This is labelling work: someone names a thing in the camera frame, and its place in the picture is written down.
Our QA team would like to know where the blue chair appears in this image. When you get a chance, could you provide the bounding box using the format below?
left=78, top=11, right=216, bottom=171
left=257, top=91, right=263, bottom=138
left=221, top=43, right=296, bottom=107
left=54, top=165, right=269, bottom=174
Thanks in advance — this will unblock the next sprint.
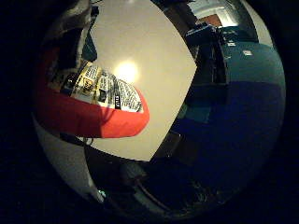
left=186, top=22, right=219, bottom=48

